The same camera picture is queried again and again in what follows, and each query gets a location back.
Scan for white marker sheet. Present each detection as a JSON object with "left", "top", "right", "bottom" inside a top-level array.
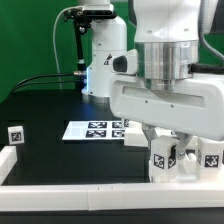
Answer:
[{"left": 62, "top": 120, "right": 126, "bottom": 141}]

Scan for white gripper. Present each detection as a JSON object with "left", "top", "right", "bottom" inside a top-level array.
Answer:
[{"left": 110, "top": 74, "right": 224, "bottom": 160}]

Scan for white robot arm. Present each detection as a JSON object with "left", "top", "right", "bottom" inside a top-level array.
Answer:
[{"left": 83, "top": 0, "right": 224, "bottom": 158}]

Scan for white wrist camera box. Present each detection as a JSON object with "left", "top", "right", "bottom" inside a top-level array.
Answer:
[{"left": 109, "top": 49, "right": 138, "bottom": 76}]

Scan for white thin camera cable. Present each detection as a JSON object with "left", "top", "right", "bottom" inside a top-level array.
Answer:
[{"left": 52, "top": 5, "right": 83, "bottom": 90}]

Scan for black cables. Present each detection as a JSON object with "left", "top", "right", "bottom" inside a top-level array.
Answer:
[{"left": 9, "top": 70, "right": 88, "bottom": 96}]

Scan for white chair seat part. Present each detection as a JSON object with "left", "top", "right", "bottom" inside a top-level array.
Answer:
[{"left": 148, "top": 149, "right": 224, "bottom": 184}]

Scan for white chair back frame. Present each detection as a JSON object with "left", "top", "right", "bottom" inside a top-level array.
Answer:
[{"left": 123, "top": 120, "right": 224, "bottom": 151}]

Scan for black camera on stand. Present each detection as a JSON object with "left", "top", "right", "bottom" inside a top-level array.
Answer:
[{"left": 63, "top": 4, "right": 117, "bottom": 88}]

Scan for white workspace border frame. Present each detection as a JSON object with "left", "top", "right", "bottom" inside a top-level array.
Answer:
[{"left": 0, "top": 146, "right": 224, "bottom": 212}]

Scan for grey corrugated arm cable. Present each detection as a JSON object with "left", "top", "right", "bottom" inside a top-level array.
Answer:
[{"left": 197, "top": 0, "right": 224, "bottom": 64}]

